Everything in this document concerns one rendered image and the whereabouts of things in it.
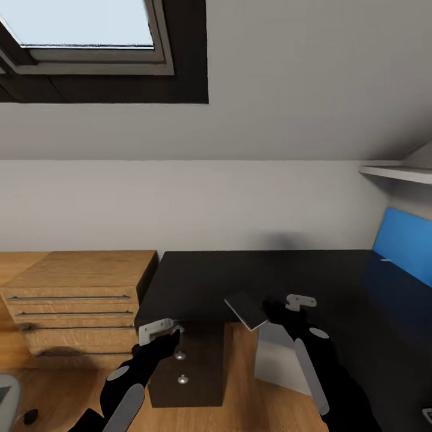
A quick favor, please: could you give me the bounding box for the notebook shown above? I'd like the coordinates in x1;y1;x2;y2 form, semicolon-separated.
224;290;269;331

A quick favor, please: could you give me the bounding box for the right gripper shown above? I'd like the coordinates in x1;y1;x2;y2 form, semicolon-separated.
263;300;307;332

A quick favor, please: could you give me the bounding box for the swivel chair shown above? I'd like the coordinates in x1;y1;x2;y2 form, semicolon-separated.
0;373;38;432

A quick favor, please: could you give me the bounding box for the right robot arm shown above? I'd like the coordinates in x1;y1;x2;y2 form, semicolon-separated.
263;294;383;432

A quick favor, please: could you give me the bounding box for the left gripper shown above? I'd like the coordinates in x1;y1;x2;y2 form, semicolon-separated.
131;328;180;371

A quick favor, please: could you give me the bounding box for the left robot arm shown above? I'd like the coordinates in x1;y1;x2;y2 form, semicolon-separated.
67;318;180;432

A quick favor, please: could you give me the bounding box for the mouse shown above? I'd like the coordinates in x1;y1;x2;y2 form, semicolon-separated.
265;294;282;305

